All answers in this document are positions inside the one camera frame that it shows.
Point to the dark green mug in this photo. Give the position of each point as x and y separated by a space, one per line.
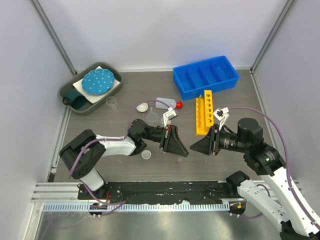
74 99

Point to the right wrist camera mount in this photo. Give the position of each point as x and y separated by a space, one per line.
222 115

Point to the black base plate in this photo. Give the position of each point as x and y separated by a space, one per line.
167 192

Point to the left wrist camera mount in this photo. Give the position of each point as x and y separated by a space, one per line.
169 115

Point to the white squeeze bottle red cap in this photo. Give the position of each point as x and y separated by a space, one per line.
165 103

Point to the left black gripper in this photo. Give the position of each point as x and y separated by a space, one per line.
172 143

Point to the white slotted cable duct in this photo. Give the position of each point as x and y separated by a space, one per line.
126 208

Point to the white square board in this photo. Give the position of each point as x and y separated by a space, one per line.
93 98

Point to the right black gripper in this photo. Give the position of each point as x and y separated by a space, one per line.
208 144

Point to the yellow test tube rack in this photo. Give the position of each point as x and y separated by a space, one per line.
204 108

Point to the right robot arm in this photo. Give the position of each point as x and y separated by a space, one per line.
294 220

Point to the aluminium frame post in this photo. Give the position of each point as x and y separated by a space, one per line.
53 35
285 11

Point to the grey-green plastic tray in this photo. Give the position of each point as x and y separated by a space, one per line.
88 107

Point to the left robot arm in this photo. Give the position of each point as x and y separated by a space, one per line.
81 155

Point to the right aluminium frame post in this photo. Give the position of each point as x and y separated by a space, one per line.
285 11

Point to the blue dotted plate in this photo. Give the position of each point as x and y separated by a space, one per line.
98 81

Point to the left aluminium frame post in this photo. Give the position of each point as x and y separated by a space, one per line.
53 35

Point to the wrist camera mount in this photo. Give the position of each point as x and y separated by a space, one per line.
169 115
222 115

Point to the small translucent plastic cup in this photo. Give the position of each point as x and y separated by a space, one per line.
146 154

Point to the blue divided plastic bin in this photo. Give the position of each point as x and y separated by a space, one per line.
215 74

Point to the small white ceramic dish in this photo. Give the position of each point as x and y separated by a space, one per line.
143 107

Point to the clear glass beaker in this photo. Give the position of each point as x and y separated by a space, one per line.
112 103

